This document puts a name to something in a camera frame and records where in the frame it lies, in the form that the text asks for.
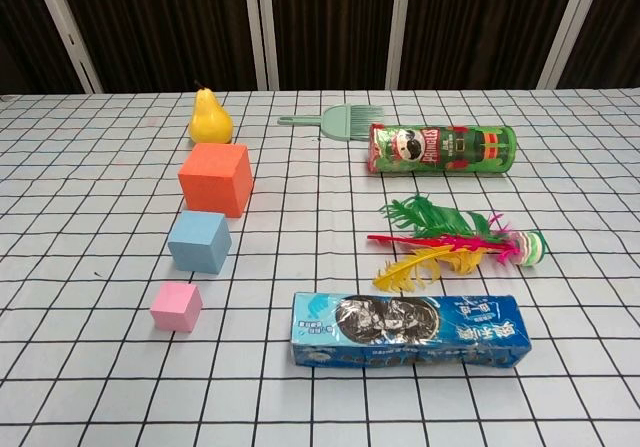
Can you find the blue Oreo cookie box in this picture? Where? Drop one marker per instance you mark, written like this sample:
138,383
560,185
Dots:
410,327

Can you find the green plastic comb brush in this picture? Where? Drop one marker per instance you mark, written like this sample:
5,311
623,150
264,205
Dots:
340,124

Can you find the large orange foam cube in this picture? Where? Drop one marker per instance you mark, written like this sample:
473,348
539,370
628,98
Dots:
212,177

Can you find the colourful feather shuttlecock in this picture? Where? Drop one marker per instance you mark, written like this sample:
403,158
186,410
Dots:
450,242

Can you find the black folding partition screen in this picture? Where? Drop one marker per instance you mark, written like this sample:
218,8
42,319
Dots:
165,22

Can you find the medium blue foam cube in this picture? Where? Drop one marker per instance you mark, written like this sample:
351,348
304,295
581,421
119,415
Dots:
195,242

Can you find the yellow plastic pear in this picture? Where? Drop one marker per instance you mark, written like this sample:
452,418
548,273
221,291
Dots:
210,122

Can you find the green Pringles can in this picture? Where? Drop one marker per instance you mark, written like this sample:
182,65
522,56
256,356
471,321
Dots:
450,149

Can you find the small pink foam cube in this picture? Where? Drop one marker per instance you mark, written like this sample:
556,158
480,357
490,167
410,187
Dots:
172,307

